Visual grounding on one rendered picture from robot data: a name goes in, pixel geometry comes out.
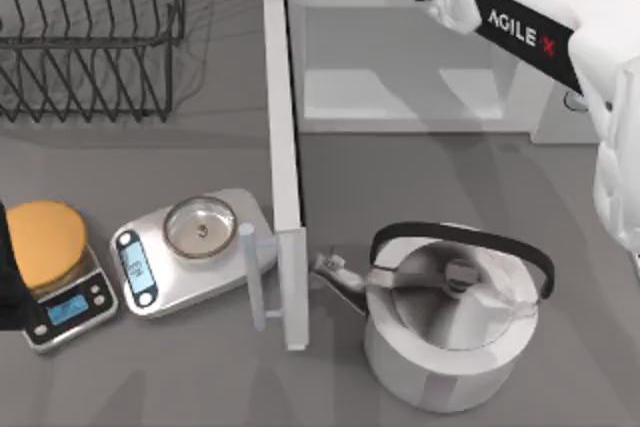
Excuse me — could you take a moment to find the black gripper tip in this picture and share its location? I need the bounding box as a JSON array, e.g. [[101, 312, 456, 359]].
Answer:
[[0, 202, 39, 332]]

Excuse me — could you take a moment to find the white cabinet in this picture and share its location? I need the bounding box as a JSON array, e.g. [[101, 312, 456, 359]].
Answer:
[[263, 0, 601, 144]]

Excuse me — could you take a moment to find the black wire dish rack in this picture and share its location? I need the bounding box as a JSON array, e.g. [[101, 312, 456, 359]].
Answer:
[[0, 0, 189, 124]]

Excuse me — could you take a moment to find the white cabinet door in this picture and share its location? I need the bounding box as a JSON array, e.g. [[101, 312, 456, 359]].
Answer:
[[262, 0, 311, 352]]

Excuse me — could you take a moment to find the scale with orange plate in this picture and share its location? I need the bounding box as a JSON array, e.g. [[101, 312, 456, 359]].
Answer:
[[5, 200, 121, 354]]

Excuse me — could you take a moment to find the silver kettle with black handle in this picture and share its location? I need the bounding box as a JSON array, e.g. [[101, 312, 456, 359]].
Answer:
[[312, 221, 556, 401]]

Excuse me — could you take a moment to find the silver scale with glass bowl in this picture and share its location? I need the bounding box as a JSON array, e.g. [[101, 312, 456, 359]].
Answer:
[[109, 188, 277, 320]]

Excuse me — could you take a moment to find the pale door handle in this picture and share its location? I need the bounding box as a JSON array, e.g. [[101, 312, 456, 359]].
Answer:
[[237, 223, 284, 334]]

